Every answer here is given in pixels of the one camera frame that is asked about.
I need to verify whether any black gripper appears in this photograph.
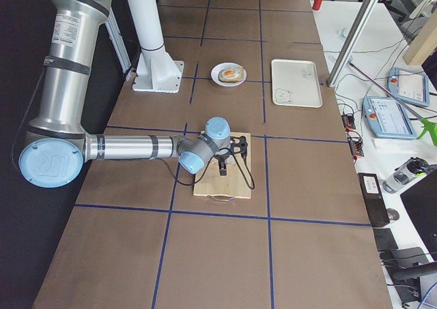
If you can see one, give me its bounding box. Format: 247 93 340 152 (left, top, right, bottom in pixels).
214 147 231 176

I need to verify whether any brown bread slice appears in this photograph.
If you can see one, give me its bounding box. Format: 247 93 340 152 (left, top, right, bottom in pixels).
212 156 236 167

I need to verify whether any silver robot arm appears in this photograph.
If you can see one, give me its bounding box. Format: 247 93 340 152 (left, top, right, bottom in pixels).
18 0 230 188

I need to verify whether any toast slice on plate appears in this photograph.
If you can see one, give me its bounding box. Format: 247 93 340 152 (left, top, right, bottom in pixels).
218 65 244 83

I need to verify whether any wooden cutting board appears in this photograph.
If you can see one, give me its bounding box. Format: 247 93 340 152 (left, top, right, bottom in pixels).
193 132 253 201

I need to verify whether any fried egg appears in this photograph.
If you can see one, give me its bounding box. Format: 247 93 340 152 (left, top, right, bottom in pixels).
220 68 239 79

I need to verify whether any cream bear serving tray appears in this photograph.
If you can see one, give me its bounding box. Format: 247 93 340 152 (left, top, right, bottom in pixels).
271 59 322 108

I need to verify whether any black box with label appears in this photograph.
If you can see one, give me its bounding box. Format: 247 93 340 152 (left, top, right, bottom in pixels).
357 173 390 228

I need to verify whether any near blue teach pendant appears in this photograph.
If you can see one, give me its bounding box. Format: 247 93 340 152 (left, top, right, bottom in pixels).
363 96 417 140

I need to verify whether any blue teach pendant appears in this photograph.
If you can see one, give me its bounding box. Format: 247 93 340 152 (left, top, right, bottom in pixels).
387 67 430 107
363 96 417 140

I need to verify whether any grey water bottle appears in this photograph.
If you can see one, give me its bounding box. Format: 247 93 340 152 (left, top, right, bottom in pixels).
382 157 436 194

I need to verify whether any far blue teach pendant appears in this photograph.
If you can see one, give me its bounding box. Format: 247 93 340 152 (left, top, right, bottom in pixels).
387 67 430 107

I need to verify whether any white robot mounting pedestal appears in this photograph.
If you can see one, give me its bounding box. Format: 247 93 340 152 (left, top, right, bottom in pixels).
128 0 184 93

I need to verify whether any aluminium frame post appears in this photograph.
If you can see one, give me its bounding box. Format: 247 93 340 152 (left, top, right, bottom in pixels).
327 0 379 87

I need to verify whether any green handled reacher grabber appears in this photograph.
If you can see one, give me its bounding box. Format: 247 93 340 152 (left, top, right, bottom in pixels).
348 61 437 146

